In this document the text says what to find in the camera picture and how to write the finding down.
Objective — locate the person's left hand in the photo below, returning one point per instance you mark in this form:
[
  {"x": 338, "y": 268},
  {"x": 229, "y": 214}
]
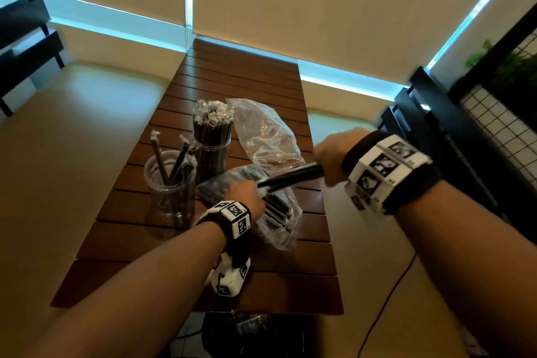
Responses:
[{"x": 247, "y": 198}]

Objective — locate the beige padded bench seat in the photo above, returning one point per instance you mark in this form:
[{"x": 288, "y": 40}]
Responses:
[
  {"x": 365, "y": 265},
  {"x": 63, "y": 160}
]

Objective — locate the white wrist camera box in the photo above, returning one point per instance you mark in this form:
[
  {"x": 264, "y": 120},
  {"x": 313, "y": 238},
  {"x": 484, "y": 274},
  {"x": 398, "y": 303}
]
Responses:
[
  {"x": 356, "y": 198},
  {"x": 228, "y": 282}
]

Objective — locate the green plant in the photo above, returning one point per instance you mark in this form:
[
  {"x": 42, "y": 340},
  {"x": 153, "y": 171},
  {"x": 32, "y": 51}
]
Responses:
[{"x": 516, "y": 68}]

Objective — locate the person's right hand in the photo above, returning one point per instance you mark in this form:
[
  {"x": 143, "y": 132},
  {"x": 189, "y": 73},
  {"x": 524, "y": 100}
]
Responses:
[{"x": 335, "y": 152}]

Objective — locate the person's left forearm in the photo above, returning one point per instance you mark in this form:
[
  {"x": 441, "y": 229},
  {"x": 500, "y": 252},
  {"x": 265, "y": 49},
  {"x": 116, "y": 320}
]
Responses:
[{"x": 138, "y": 299}]

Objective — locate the black slatted bench backrest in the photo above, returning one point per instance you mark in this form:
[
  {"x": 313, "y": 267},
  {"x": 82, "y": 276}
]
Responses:
[
  {"x": 25, "y": 18},
  {"x": 461, "y": 152}
]

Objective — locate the crumpled clear wrapper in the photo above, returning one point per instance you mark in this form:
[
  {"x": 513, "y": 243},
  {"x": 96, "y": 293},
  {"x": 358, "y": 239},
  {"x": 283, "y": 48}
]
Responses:
[{"x": 251, "y": 322}]

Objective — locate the clear plastic zip bag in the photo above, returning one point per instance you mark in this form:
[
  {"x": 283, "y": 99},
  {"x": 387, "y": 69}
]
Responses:
[
  {"x": 285, "y": 227},
  {"x": 264, "y": 135}
]

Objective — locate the black wristband with white markers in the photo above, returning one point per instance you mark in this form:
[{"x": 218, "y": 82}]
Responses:
[
  {"x": 419, "y": 190},
  {"x": 239, "y": 253}
]

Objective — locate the person's right forearm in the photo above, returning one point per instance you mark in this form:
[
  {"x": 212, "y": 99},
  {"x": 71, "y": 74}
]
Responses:
[{"x": 470, "y": 261}]

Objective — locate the transparent plastic cup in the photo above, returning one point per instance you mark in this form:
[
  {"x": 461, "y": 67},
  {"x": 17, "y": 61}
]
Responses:
[
  {"x": 168, "y": 202},
  {"x": 212, "y": 160}
]

